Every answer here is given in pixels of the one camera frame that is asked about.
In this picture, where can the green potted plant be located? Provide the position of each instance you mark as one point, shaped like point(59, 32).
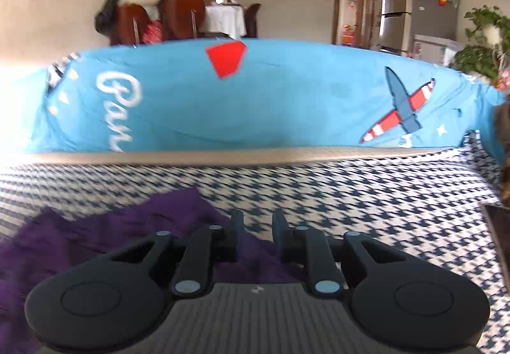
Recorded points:
point(482, 43)

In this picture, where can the dark brown board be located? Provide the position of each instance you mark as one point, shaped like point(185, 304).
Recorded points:
point(500, 246)

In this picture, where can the brown wooden dining chair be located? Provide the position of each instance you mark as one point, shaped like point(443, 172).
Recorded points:
point(133, 23)
point(181, 17)

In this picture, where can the purple floral shirt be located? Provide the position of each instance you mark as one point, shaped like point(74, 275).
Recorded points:
point(99, 230)

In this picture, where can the red floral cloth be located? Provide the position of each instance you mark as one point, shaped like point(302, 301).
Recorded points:
point(152, 33)

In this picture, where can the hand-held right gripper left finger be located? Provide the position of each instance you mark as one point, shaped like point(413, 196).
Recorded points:
point(235, 234)

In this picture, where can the table with white tablecloth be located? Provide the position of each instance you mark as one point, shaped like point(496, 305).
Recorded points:
point(225, 21)

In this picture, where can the white chest freezer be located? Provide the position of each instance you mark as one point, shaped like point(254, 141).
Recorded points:
point(436, 49)

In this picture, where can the blue printed sofa cover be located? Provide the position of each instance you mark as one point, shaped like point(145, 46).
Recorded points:
point(279, 99)

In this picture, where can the dark dining chair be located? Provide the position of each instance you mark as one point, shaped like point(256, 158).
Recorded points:
point(252, 21)

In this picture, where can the houndstooth sofa mat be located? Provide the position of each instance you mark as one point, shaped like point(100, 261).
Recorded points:
point(378, 194)

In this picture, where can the brown patterned cushion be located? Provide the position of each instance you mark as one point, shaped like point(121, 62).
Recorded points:
point(504, 155)

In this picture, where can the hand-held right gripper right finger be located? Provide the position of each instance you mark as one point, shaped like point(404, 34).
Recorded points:
point(281, 238)

